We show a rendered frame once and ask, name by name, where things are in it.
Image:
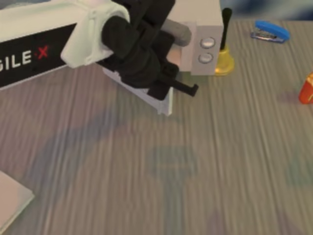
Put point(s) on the white flat block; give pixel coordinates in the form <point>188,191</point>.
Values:
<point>12,198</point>

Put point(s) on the red orange fries box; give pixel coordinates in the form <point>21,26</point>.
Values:
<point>307,91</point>

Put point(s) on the blue stapler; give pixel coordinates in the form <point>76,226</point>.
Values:
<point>271,30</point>

